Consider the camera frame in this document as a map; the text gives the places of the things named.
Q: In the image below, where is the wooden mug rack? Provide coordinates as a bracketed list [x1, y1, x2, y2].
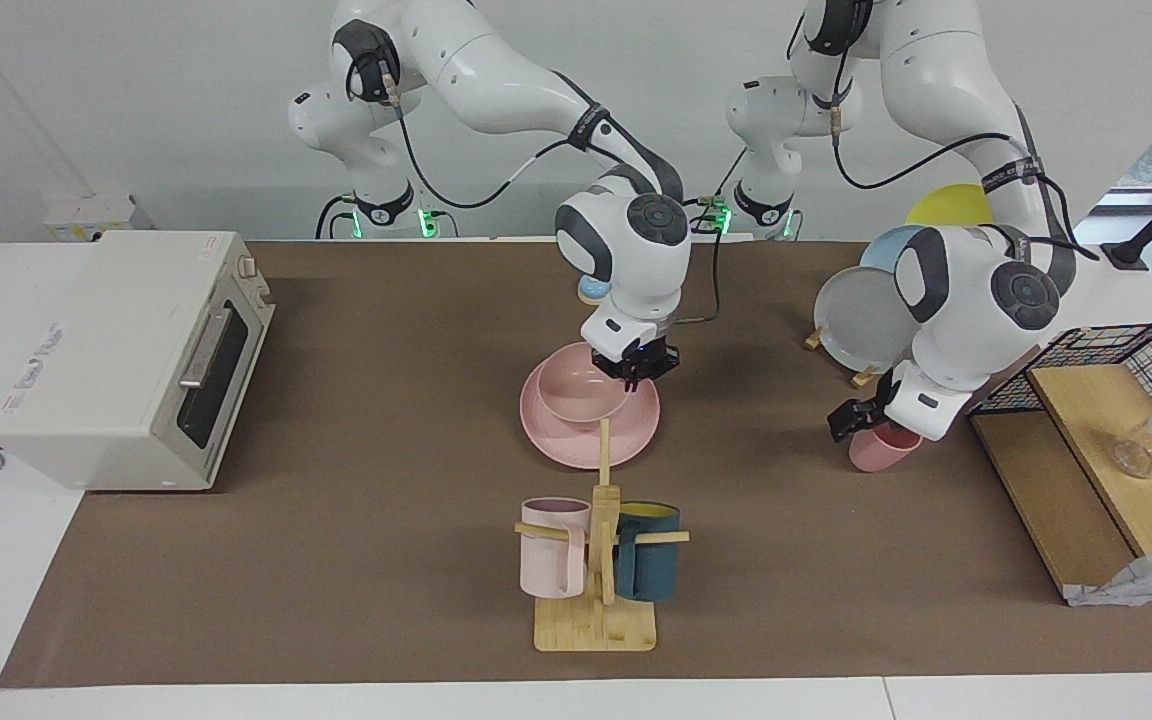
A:
[514, 418, 691, 654]

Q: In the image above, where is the dark teal mug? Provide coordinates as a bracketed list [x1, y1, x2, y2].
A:
[613, 501, 683, 604]

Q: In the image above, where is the pink bowl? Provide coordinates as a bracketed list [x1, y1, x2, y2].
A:
[538, 342, 633, 424]

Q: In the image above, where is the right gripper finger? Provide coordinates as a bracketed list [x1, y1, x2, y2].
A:
[591, 349, 636, 393]
[635, 346, 683, 387]

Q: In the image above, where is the pink cup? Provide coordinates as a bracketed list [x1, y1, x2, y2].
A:
[848, 421, 925, 474]

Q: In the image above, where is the pink plate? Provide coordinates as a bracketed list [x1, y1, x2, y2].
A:
[520, 345, 661, 470]

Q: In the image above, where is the white toaster oven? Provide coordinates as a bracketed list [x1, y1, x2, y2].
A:
[0, 231, 276, 492]

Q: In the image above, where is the clear glass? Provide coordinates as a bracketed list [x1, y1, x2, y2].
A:
[1113, 424, 1152, 480]

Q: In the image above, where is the wooden plate rack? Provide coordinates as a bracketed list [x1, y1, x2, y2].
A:
[803, 324, 883, 390]

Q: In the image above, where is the grey plate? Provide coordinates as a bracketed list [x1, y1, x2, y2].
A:
[814, 266, 923, 374]

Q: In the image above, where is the light blue plate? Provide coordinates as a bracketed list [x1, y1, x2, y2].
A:
[858, 224, 929, 275]

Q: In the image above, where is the yellow plate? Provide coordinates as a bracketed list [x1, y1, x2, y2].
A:
[904, 183, 996, 230]

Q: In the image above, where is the wooden shelf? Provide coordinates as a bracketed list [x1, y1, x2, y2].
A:
[970, 364, 1152, 602]

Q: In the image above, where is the pink mug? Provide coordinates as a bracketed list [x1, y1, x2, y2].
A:
[519, 497, 593, 600]

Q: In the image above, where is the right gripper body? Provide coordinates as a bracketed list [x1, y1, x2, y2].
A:
[612, 340, 665, 373]

